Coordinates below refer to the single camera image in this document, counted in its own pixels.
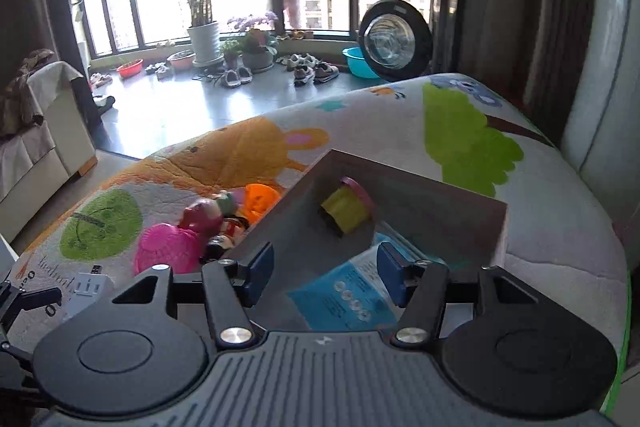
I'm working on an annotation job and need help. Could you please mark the white power adapter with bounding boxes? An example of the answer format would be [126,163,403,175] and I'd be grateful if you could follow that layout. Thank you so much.
[65,264,112,315]

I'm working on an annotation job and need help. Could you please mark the small green potted plant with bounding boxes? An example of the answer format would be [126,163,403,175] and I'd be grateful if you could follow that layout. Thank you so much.
[220,39,243,70]

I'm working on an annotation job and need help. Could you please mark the pink shallow flower pot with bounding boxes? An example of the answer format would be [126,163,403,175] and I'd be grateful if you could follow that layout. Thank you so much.
[167,50,196,70]

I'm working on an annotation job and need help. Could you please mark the yellow and pink toy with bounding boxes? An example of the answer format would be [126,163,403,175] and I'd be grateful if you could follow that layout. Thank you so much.
[319,177,376,239]

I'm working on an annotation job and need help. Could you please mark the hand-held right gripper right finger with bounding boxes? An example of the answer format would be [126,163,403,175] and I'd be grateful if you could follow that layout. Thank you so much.
[376,241,540,350]

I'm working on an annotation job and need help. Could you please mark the purple flowering potted plant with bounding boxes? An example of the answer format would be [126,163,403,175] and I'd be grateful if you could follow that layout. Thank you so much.
[227,12,280,74]

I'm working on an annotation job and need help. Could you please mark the cream sofa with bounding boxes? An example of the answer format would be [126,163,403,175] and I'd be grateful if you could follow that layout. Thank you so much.
[0,61,98,202]

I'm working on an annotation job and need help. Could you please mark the pink plastic toy basket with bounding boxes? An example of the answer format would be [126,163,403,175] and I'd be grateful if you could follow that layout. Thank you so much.
[134,223,207,278]

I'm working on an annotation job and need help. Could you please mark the orange plastic toy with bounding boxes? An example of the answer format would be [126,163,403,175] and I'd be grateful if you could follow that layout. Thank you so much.
[239,183,281,224]

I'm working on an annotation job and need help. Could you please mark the colourful toy figure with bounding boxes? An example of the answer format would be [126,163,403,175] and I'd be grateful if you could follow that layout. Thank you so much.
[177,191,240,233]

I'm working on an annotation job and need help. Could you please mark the patterned brown cloth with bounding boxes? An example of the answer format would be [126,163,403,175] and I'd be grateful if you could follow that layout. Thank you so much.
[0,49,56,138]

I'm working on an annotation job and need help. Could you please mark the blue printed packet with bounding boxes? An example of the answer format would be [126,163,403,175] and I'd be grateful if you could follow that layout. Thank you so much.
[287,232,426,334]

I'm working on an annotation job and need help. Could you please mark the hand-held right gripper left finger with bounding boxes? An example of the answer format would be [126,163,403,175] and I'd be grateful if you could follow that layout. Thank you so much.
[112,241,276,352]

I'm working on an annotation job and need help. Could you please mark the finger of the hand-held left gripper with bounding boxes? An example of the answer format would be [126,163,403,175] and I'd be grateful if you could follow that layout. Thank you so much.
[0,341,38,390]
[0,281,62,333]

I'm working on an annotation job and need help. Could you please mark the small toy doll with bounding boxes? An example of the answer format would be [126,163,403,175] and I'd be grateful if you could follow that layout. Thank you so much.
[205,213,252,264]

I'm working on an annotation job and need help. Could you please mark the red plastic basin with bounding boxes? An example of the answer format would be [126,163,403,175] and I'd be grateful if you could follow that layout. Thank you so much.
[116,59,145,78]

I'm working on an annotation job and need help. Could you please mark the white rounded appliance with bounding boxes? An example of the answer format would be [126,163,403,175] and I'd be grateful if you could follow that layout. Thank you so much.
[560,72,640,230]

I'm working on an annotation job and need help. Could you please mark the scattered shoes by window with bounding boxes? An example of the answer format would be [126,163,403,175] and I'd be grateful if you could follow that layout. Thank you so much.
[89,52,341,88]

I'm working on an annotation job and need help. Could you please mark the pale cardboard box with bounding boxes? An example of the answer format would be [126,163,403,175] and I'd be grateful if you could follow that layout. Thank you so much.
[220,149,510,333]

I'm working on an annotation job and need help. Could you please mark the blue plastic basin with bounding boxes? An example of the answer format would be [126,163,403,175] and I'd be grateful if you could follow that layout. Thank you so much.
[342,47,382,78]

